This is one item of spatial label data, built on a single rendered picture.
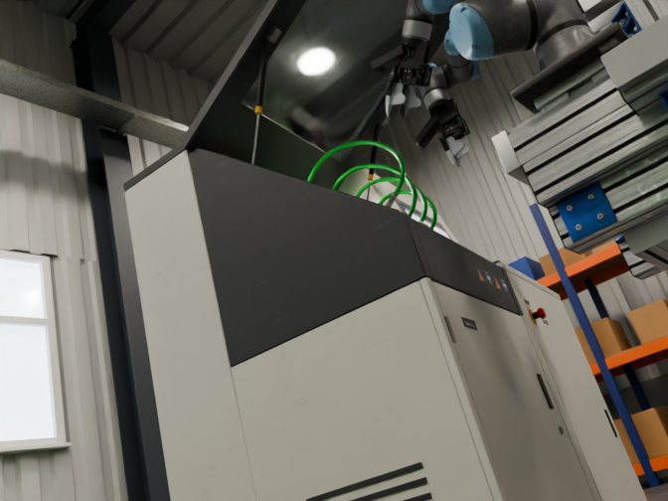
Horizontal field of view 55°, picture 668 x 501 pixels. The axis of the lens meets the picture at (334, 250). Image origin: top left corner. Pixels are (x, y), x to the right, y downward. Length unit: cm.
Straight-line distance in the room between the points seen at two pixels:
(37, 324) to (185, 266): 399
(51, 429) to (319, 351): 424
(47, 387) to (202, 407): 400
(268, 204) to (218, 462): 66
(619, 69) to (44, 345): 516
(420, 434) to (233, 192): 83
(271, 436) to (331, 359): 24
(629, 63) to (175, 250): 126
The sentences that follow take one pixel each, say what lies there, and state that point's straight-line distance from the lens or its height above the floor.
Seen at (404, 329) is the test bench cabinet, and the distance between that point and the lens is 142.
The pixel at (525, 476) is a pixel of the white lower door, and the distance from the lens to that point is 150.
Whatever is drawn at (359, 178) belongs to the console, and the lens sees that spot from 242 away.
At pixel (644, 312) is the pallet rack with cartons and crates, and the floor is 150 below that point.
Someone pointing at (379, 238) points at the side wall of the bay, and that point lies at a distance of 148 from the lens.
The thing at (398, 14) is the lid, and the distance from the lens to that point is 230.
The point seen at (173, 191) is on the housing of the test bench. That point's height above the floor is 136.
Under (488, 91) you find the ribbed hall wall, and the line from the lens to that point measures 967.
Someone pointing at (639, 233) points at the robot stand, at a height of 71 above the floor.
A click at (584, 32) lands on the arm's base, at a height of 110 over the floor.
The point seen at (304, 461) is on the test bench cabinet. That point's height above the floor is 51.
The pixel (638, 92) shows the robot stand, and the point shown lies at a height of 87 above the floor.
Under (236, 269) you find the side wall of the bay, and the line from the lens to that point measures 172.
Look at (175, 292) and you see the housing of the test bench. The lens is 187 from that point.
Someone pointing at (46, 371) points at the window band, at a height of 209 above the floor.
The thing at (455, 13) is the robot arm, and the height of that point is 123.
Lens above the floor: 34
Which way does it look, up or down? 23 degrees up
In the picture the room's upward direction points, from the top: 16 degrees counter-clockwise
